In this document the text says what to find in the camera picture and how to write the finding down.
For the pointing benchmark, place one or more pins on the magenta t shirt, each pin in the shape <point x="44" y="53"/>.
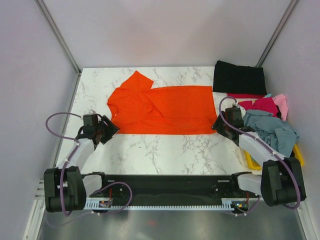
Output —
<point x="263" y="104"/>

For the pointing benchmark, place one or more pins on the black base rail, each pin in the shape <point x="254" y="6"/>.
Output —
<point x="170" y="189"/>

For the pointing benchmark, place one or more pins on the grey blue t shirt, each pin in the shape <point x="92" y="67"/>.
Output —
<point x="277" y="133"/>

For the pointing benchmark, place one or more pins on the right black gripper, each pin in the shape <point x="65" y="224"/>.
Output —
<point x="218" y="128"/>

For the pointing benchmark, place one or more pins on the orange t shirt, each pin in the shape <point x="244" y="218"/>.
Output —
<point x="138" y="108"/>

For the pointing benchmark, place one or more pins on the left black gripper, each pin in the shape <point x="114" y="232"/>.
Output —
<point x="111" y="129"/>

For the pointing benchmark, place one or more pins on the right aluminium frame post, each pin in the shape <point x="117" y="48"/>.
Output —
<point x="277" y="32"/>

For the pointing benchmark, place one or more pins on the pink t shirt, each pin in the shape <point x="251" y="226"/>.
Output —
<point x="281" y="101"/>

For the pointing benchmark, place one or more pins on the white slotted cable duct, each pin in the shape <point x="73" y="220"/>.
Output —
<point x="105" y="204"/>

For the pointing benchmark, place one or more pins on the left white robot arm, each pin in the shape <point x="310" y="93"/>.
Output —
<point x="64" y="187"/>

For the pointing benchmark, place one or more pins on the folded red t shirt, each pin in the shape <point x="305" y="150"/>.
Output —
<point x="242" y="96"/>

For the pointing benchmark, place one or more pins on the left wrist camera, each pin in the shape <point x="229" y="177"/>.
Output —
<point x="93" y="112"/>

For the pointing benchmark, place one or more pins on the folded black t shirt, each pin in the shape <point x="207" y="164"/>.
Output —
<point x="236" y="79"/>

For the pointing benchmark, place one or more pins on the aluminium frame post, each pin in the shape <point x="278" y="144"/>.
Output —
<point x="277" y="32"/>
<point x="58" y="35"/>

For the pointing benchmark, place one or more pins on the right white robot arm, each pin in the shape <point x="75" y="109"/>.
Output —
<point x="281" y="180"/>

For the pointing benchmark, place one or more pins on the left aluminium frame post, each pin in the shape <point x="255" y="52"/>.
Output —
<point x="58" y="35"/>

